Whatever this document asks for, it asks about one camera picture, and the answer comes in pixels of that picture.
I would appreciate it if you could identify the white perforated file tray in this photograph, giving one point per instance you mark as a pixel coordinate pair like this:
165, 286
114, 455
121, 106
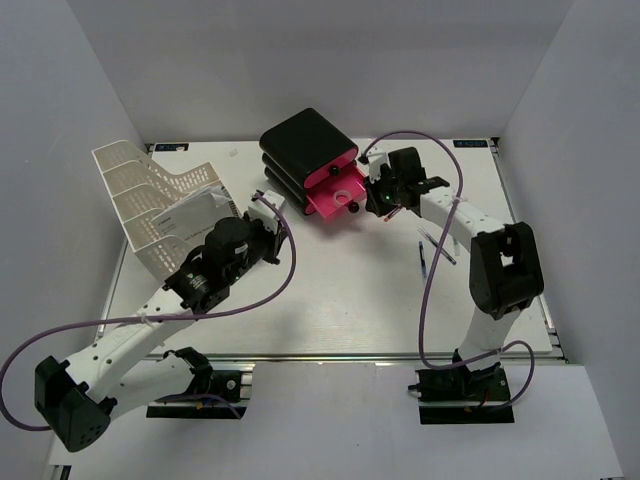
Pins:
139, 189

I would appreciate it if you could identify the black pink drawer organizer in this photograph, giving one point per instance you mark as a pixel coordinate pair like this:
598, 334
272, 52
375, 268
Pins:
309, 159

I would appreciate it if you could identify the clear tape roll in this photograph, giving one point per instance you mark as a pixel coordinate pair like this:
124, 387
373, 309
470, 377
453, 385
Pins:
342, 197

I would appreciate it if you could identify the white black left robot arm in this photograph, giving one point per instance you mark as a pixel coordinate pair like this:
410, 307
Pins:
82, 394

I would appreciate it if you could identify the orange capped dark pen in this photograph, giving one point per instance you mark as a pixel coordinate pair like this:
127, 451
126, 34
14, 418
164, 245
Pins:
392, 214

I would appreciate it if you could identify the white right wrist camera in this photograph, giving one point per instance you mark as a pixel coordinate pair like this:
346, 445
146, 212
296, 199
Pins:
374, 159

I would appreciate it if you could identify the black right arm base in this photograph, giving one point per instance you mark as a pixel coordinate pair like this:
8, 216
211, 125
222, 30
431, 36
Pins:
461, 394

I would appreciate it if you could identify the aluminium table edge rail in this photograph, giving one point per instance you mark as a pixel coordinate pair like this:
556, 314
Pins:
555, 355

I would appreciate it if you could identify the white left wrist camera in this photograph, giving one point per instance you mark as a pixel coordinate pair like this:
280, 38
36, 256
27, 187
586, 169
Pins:
263, 207

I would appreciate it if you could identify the blue capped clear pen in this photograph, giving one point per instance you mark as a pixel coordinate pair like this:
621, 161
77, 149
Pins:
423, 261

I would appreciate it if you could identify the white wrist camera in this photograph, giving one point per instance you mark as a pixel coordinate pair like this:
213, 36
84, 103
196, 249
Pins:
263, 207
374, 159

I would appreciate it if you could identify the white Canon safety booklet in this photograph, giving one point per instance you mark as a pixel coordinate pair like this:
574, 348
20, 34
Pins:
193, 217

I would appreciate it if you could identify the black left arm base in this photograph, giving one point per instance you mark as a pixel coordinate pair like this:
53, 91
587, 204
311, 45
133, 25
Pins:
213, 394

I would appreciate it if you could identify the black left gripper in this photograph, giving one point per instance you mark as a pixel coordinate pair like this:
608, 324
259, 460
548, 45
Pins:
275, 240

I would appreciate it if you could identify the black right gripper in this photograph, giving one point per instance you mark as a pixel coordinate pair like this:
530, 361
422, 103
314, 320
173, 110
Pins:
375, 204

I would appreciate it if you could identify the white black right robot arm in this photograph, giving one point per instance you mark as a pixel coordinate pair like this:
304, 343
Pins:
505, 275

